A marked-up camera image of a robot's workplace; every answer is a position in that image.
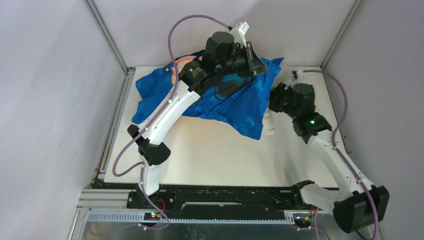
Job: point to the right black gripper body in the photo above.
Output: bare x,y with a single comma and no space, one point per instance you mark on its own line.
280,100

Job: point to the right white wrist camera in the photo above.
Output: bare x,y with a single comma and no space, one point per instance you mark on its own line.
297,76

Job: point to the yellow and blue pillowcase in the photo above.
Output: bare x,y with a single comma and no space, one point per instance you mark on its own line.
240,102

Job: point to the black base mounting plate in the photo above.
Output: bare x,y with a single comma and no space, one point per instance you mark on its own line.
221,203

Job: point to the white pillow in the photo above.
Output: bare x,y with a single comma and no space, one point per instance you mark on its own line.
268,124

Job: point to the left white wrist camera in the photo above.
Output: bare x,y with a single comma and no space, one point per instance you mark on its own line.
239,33

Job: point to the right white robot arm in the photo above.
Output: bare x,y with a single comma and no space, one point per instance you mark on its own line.
357,203

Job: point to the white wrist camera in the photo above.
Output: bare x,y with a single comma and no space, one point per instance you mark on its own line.
297,76
239,33

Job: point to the aluminium frame rail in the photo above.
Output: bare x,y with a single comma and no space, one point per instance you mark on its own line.
109,205

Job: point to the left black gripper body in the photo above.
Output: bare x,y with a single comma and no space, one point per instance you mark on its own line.
243,62

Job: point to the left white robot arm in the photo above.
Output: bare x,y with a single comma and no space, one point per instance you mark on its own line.
225,53

